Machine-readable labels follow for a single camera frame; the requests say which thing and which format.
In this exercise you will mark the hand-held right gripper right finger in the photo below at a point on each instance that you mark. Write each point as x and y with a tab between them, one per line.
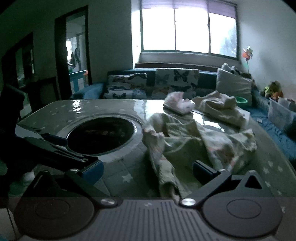
203	172

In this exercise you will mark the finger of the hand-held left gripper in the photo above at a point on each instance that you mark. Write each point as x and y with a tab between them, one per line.
69	156
56	140

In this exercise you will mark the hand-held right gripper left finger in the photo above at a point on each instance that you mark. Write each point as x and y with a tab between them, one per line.
92	172

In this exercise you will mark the green star quilted tablecloth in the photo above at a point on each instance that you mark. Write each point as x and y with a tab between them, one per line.
57	109

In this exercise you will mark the round metal-rimmed table opening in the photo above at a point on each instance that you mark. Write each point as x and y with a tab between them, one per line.
99	135

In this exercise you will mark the dark chair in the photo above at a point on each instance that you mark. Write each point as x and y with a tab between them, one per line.
44	92

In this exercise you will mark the teal cabinet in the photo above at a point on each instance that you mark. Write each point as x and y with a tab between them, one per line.
78	80

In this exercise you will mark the cream garment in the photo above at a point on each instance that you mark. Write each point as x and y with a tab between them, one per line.
219	106

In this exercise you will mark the white tissue pack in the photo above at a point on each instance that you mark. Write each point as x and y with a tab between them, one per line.
179	104

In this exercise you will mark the green bowl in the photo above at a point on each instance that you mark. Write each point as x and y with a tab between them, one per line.
242	100

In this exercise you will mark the long butterfly print cushion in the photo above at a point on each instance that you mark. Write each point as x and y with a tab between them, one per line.
127	81
124	94

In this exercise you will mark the plain pale pillow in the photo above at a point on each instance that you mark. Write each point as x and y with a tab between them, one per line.
232	87

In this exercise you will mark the square butterfly print cushion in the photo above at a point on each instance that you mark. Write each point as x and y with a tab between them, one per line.
175	83

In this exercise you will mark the blue sofa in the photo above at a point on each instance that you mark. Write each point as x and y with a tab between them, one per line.
208	76

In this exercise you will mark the green plush toy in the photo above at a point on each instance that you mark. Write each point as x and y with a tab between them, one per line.
268	89

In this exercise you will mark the white and dark cloth bundle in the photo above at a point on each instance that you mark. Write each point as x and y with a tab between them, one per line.
231	69

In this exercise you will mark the orange plush toy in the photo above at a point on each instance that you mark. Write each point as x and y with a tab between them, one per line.
277	93

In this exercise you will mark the dark wooden ledge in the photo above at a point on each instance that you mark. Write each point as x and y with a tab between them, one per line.
175	65

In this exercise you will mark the colourful pinwheel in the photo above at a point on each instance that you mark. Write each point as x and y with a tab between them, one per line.
247	55

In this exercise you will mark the window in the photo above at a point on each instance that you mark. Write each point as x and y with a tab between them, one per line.
157	30

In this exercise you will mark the purple window blind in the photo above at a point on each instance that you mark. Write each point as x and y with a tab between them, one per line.
161	3

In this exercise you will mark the dark door frame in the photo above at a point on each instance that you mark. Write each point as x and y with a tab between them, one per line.
59	58

